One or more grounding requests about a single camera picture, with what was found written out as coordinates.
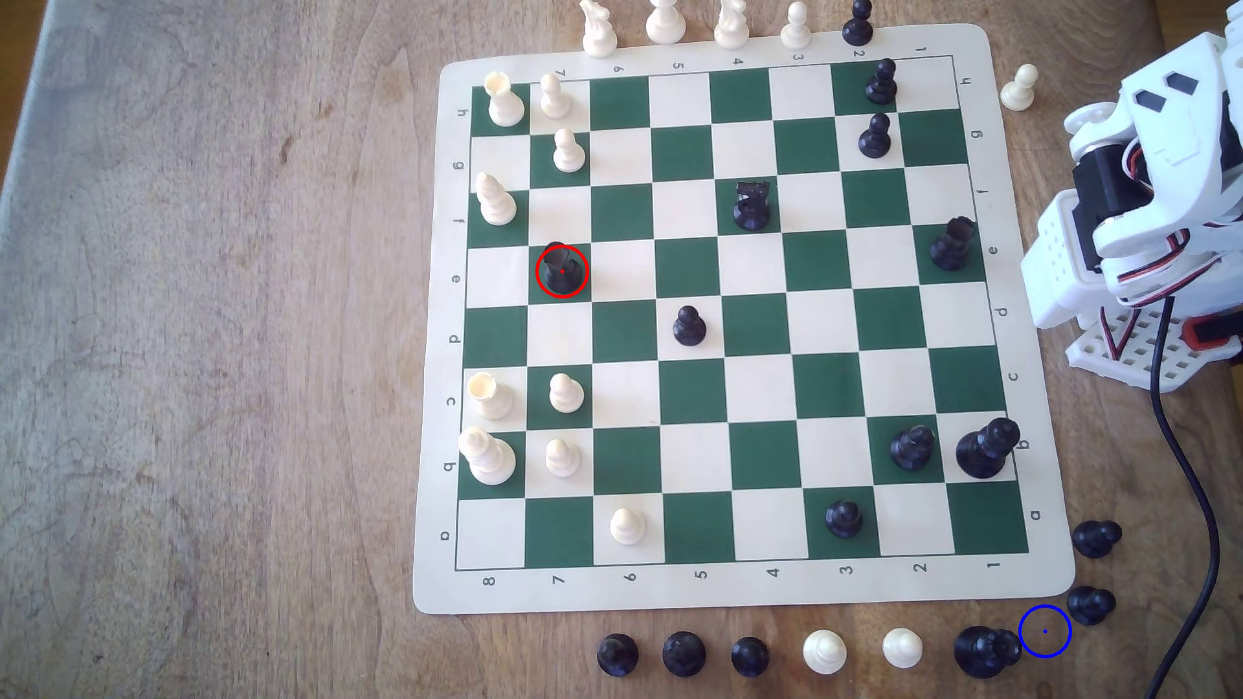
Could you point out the black rook chess piece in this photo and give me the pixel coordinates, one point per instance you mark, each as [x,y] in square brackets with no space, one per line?
[950,247]
[559,262]

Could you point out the white pawn chess piece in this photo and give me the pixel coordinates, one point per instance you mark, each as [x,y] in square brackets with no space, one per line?
[627,526]
[555,97]
[1018,91]
[902,648]
[566,394]
[561,458]
[568,152]
[795,29]

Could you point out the black pawn chess piece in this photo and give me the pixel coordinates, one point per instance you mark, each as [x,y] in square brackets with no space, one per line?
[1094,539]
[843,520]
[1090,606]
[750,657]
[857,25]
[689,328]
[881,83]
[874,138]

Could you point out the black king chess piece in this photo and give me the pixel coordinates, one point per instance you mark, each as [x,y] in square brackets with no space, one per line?
[983,452]

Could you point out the black bishop chess piece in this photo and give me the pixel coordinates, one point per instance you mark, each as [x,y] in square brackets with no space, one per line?
[912,450]
[618,655]

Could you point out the black knight chess piece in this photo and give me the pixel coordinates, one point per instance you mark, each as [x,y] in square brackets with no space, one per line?
[752,207]
[684,654]

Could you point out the white knight chess piece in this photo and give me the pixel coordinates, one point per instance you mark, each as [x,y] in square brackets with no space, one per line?
[731,26]
[598,31]

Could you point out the white queen chess piece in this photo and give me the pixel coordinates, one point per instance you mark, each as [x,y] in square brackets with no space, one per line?
[665,23]

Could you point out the black queen chess piece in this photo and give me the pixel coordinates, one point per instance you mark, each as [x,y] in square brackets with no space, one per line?
[981,651]

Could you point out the green white chess board mat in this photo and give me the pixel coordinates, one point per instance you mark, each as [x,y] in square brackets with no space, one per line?
[621,393]

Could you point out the white bishop chess piece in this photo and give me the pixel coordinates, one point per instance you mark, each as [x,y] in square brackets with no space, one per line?
[824,652]
[495,201]

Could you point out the white rook chess piece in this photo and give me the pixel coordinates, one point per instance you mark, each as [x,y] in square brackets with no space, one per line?
[505,101]
[489,397]

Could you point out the white king chess piece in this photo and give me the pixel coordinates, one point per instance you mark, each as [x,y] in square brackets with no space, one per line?
[487,458]

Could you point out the red black table clamp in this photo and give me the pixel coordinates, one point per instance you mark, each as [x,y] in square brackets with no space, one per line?
[1209,332]

